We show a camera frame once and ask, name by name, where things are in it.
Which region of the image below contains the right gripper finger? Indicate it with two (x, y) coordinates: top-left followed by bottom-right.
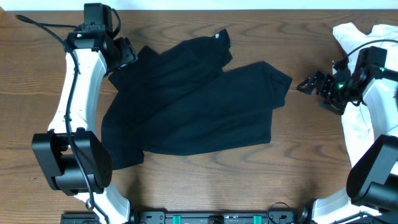
(320, 100), (344, 115)
(297, 71), (326, 95)

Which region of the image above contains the black t-shirt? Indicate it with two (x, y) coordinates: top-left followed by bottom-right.
(101, 29), (292, 170)

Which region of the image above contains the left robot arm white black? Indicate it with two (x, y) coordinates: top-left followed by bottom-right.
(32, 22), (139, 223)

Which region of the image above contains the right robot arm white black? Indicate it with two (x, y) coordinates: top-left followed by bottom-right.
(297, 65), (397, 223)

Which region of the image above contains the white garment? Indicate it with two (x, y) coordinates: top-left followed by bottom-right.
(333, 23), (397, 166)

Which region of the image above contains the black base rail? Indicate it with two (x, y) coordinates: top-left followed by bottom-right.
(123, 208), (309, 224)

